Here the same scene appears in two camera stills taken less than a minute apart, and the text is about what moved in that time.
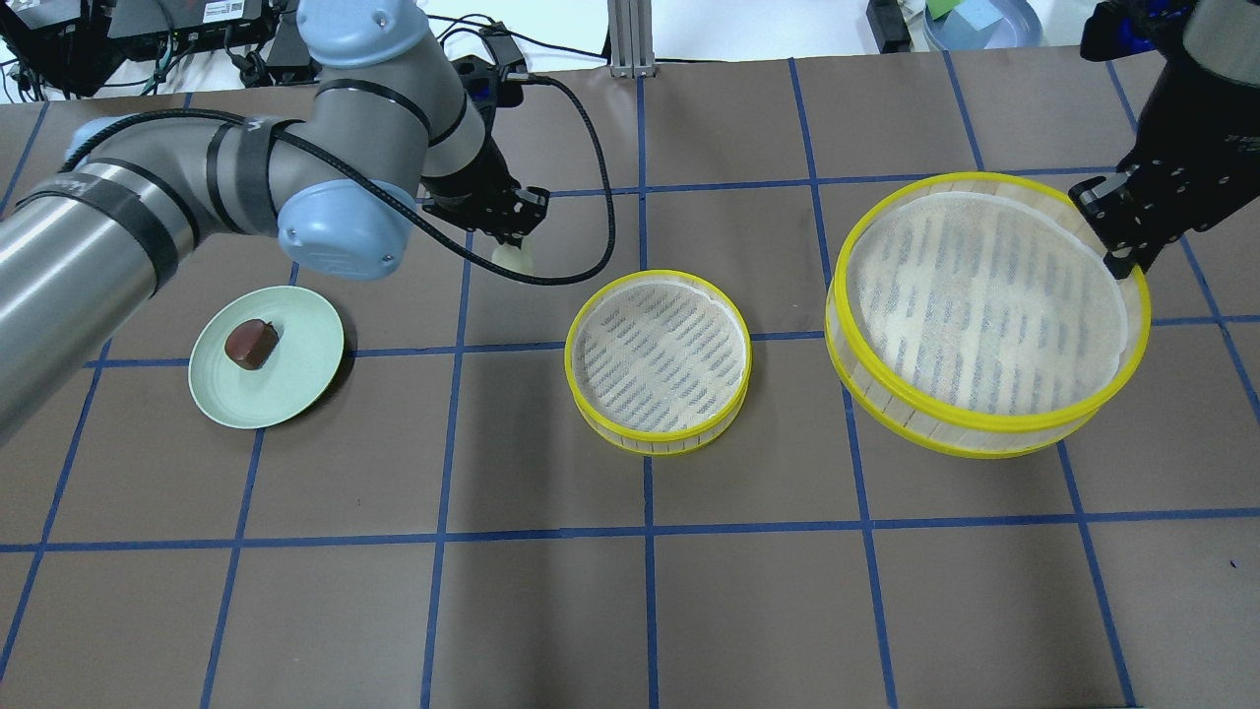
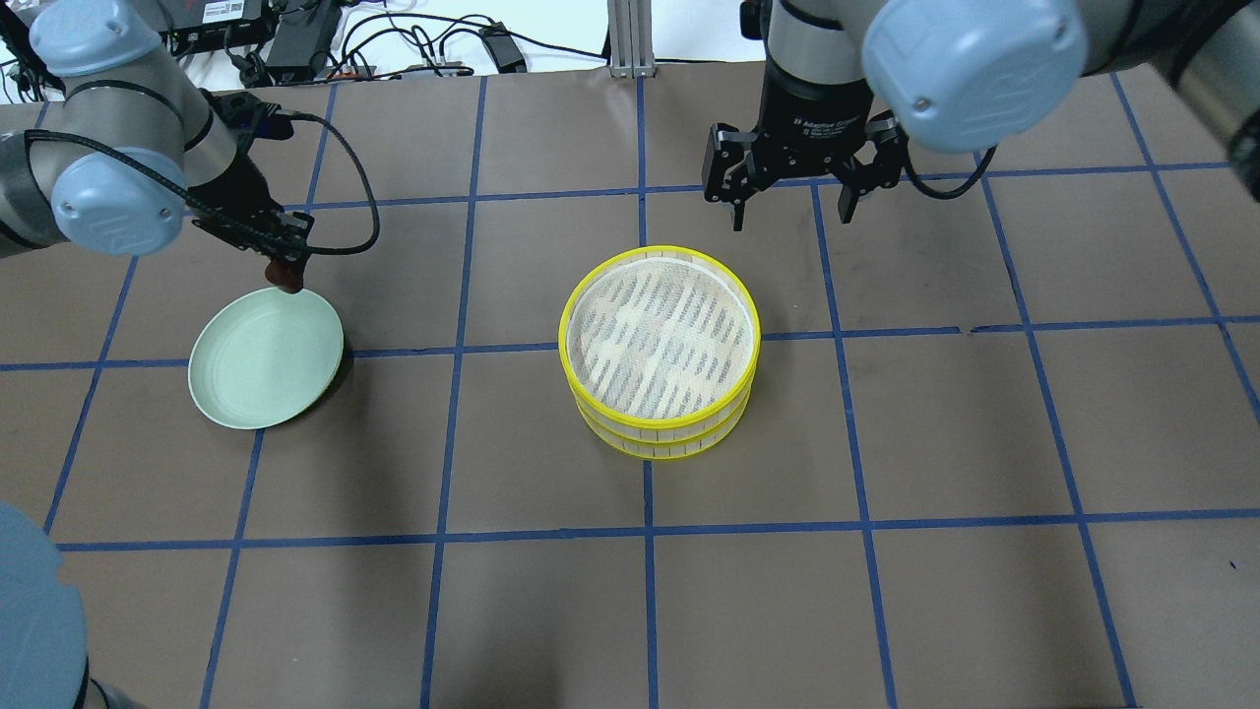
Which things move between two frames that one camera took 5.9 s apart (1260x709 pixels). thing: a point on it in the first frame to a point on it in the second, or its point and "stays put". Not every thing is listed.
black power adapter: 504,47 stays put
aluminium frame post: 631,38 stays put
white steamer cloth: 984,303 to 660,338
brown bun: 250,342 to 287,275
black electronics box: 136,28 stays put
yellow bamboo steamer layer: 974,314 to 661,342
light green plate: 305,358 stays put
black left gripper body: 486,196 to 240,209
